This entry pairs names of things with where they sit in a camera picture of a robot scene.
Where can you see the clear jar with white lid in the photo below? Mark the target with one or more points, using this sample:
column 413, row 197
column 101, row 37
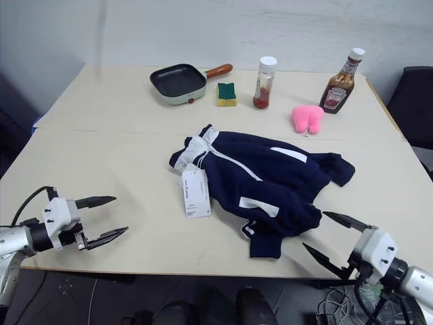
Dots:
column 264, row 88

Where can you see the white paper clothing tag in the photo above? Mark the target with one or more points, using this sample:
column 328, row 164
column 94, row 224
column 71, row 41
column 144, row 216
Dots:
column 198, row 193

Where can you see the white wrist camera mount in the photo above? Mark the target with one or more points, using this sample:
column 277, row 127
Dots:
column 57, row 211
column 375, row 247

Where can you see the ketchup bottle with white cap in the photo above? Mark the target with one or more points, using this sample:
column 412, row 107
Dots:
column 336, row 91

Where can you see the black chair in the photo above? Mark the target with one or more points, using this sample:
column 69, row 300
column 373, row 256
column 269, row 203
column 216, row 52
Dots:
column 414, row 101

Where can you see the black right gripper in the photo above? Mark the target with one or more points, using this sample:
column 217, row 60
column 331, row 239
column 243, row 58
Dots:
column 360, row 267

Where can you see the navy and white zip jacket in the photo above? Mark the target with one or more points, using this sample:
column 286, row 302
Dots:
column 270, row 183

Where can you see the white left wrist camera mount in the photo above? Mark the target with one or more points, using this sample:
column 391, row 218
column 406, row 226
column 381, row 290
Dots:
column 57, row 211

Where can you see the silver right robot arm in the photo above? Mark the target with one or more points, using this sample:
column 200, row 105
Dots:
column 414, row 281

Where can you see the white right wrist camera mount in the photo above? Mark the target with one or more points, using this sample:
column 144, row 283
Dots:
column 375, row 247

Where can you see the green and yellow sponge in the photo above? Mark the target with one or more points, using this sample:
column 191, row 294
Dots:
column 226, row 94

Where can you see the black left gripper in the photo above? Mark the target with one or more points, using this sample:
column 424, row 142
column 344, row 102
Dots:
column 69, row 237

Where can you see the pink plush toy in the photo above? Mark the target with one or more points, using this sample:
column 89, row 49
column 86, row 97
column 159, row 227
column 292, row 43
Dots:
column 308, row 116

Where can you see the green square electric frying pan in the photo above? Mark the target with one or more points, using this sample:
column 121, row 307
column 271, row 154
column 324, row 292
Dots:
column 177, row 83

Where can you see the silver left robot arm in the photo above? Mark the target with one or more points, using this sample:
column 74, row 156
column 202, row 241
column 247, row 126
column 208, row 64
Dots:
column 13, row 242

